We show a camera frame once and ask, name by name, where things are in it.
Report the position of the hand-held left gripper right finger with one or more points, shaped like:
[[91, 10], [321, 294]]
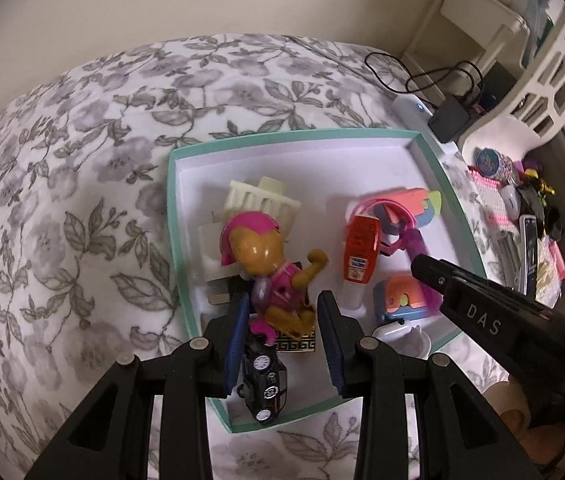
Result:
[[332, 345]]

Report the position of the white plastic chair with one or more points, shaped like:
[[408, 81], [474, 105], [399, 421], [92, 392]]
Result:
[[537, 85]]

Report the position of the black charger plug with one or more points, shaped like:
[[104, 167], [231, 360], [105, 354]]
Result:
[[235, 285]]

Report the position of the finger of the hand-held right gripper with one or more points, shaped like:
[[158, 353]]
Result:
[[487, 315]]

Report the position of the pink helmet toy figure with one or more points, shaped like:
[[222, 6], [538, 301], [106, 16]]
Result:
[[257, 250]]

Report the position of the orange blue toy knife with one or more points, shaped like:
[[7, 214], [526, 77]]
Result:
[[402, 295]]

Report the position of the white oval object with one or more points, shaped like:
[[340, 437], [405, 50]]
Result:
[[510, 200]]

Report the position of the black gold patterned box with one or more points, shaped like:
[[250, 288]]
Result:
[[302, 345]]

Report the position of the pink silicone strip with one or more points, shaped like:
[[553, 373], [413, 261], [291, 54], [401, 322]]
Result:
[[382, 203]]

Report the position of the white charger adapter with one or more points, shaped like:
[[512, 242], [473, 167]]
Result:
[[210, 255]]

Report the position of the red toy key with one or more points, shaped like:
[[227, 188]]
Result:
[[362, 240]]

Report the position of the black power bank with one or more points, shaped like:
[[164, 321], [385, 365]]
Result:
[[452, 117]]

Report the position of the white shelf unit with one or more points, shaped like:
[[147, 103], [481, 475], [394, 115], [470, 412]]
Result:
[[462, 10]]

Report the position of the purple tube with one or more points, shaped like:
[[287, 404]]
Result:
[[417, 245]]

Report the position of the white device with blue light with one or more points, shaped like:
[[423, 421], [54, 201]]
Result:
[[412, 107]]

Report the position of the cream hair claw clip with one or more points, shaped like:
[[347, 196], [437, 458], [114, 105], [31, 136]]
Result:
[[257, 200]]

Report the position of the pink blue toy knife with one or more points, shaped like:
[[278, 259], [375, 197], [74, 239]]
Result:
[[412, 197]]

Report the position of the silver black flat device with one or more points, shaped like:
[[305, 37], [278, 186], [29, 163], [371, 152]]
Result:
[[528, 255]]

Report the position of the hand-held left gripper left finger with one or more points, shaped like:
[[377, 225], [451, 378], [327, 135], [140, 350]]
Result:
[[237, 340]]

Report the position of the pink white lace item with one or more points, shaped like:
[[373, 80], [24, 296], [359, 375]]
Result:
[[487, 185]]

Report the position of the teal cardboard tray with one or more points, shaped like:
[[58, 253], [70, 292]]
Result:
[[287, 160]]

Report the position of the black toy car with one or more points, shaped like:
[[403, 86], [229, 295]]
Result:
[[265, 380]]

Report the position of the person's right hand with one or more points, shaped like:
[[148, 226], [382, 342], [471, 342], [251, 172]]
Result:
[[512, 400]]

